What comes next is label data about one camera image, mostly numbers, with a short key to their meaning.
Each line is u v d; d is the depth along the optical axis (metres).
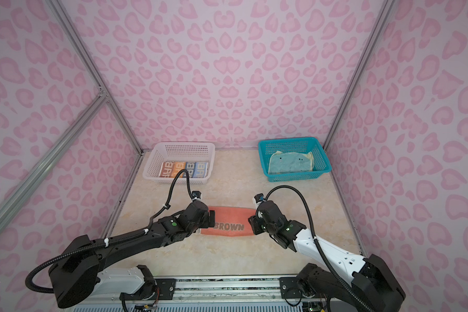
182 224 0.63
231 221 0.90
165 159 1.14
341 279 0.42
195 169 1.07
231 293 0.73
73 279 0.40
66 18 0.71
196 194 0.76
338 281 0.41
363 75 0.85
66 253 0.44
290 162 1.13
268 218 0.62
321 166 1.05
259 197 0.74
